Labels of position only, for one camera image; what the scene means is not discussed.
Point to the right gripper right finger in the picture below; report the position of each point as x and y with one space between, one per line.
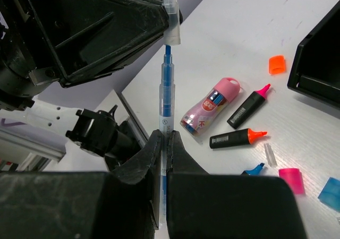
201 205

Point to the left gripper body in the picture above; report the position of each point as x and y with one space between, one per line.
31 31

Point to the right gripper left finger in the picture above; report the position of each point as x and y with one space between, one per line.
117 204

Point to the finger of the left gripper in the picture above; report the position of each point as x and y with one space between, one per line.
175 16
90 39

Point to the blue slim pen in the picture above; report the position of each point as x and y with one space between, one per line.
166 122

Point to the blue tip black highlighter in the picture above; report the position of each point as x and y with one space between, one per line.
255 171

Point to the clear pen cap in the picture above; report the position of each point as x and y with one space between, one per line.
172 35
271 160

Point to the blue highlighter cap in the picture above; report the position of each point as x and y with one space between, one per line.
330 194

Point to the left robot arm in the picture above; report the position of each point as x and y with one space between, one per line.
95 132

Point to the orange tip black highlighter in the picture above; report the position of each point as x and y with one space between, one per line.
235 138

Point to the pink bottle of pens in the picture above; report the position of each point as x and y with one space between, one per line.
199 118

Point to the pink highlighter cap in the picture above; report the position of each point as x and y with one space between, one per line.
293 177

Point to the pink tip black highlighter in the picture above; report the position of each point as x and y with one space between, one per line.
254 101

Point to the orange highlighter cap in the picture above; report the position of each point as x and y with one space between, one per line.
277 65

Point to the black compartment tray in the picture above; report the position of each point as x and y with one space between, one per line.
315 68

